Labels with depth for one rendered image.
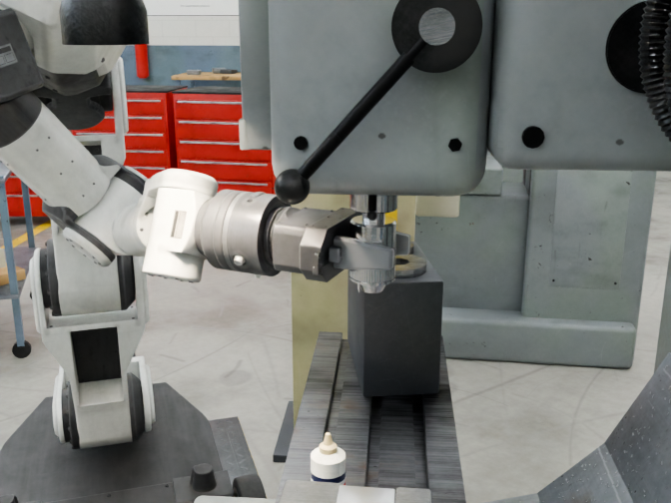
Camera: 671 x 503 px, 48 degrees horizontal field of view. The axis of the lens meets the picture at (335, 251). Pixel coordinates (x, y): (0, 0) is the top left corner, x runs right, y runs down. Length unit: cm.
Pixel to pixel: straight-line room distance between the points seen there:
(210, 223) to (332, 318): 188
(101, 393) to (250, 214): 87
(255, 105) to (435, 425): 58
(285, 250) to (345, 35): 23
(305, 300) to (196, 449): 103
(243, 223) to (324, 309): 188
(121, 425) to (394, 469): 76
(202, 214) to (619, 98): 43
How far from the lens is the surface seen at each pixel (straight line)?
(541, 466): 281
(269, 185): 537
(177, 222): 84
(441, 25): 61
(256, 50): 74
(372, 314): 114
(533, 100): 64
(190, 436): 179
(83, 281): 141
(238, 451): 204
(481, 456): 282
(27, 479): 173
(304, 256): 74
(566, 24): 64
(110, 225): 108
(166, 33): 1017
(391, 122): 65
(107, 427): 164
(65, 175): 105
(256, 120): 74
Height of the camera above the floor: 146
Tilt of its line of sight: 17 degrees down
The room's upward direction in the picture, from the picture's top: straight up
